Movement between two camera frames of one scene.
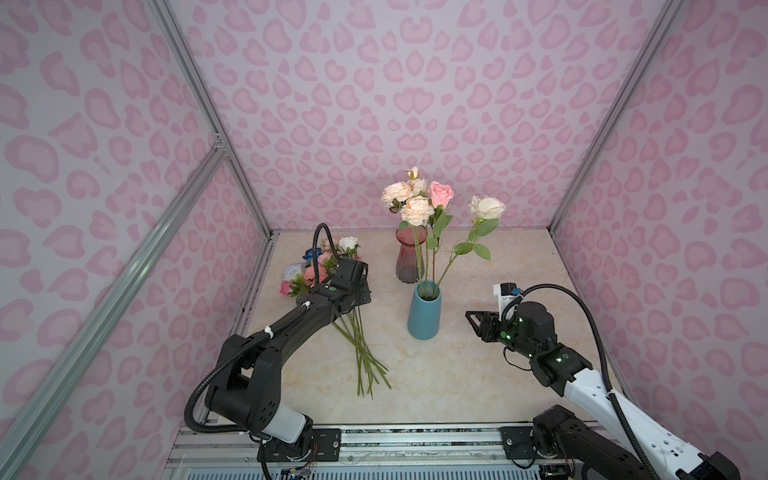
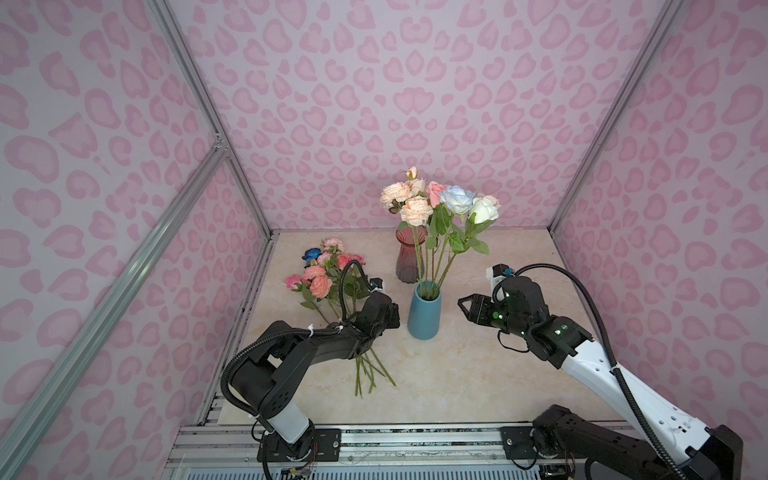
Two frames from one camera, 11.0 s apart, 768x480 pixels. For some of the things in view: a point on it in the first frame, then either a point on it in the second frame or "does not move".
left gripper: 365,293 -> 394,316
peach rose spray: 416,207 does not move
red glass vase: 410,262 does not move
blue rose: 309,254 does not move
